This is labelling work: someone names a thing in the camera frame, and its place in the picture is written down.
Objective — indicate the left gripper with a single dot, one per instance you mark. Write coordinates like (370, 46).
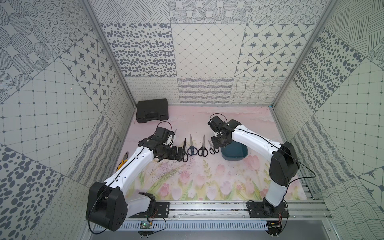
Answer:
(179, 153)

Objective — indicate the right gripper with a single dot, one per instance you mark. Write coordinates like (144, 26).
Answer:
(215, 144)

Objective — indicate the all black scissors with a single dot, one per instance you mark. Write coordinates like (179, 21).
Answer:
(182, 155)

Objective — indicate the small black handled scissors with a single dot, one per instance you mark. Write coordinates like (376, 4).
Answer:
(212, 150)

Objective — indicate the blue handled scissors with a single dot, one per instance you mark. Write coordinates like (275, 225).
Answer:
(192, 150)

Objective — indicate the teal plastic storage box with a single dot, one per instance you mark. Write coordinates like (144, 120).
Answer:
(234, 152)

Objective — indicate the black handled steel scissors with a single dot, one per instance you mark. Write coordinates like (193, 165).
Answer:
(203, 152)

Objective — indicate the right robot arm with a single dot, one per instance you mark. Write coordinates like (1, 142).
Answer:
(282, 157)

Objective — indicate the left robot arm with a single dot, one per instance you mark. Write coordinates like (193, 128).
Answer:
(107, 205)

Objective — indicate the black plastic tool case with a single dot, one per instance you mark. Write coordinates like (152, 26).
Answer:
(151, 110)

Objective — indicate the yellow black pliers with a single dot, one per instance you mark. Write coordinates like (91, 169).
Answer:
(122, 162)

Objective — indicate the left green circuit board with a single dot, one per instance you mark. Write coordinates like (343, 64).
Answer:
(145, 229)

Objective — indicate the right small circuit board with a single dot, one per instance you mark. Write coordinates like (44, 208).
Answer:
(274, 228)

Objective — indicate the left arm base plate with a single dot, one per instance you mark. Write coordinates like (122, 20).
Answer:
(156, 210)

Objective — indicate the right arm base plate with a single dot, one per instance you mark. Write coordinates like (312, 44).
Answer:
(266, 210)

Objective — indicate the white slotted cable duct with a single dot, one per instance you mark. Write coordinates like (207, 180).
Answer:
(199, 225)

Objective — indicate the aluminium rail frame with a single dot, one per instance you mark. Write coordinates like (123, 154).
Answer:
(298, 210)

